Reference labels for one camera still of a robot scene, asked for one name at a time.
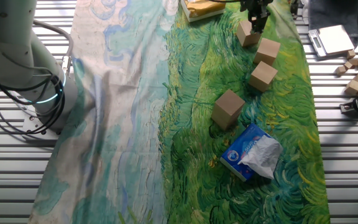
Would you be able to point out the wooden cube block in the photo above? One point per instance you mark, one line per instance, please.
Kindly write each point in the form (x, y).
(245, 35)
(230, 101)
(266, 51)
(222, 122)
(262, 76)

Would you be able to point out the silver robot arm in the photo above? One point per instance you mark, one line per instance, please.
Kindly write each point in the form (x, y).
(11, 46)

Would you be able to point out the gold tissue pack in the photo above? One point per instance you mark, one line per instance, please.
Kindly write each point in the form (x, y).
(204, 7)

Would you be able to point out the blue tissue pack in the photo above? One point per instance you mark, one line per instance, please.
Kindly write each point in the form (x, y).
(241, 146)

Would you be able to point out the silver digital scale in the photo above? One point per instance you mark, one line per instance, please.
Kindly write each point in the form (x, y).
(334, 39)

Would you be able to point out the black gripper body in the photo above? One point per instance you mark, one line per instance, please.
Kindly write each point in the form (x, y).
(258, 3)

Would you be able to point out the dark grey cloth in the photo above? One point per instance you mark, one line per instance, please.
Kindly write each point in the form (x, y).
(337, 12)

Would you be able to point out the green blue painting print cloth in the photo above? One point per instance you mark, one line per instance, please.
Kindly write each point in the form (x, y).
(120, 109)

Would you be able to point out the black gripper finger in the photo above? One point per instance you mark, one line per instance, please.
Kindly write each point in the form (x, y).
(255, 20)
(263, 20)

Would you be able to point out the metal base plate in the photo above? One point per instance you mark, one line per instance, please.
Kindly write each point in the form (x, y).
(31, 126)

